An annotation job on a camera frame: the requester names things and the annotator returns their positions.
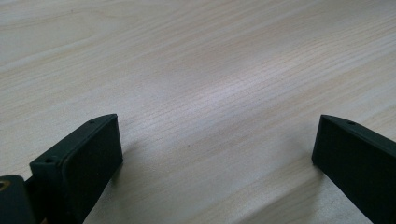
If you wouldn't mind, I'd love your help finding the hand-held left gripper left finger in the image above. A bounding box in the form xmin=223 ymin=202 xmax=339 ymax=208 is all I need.
xmin=29 ymin=113 xmax=124 ymax=224

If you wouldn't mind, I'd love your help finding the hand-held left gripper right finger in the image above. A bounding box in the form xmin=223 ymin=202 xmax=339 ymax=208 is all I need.
xmin=311 ymin=114 xmax=396 ymax=224

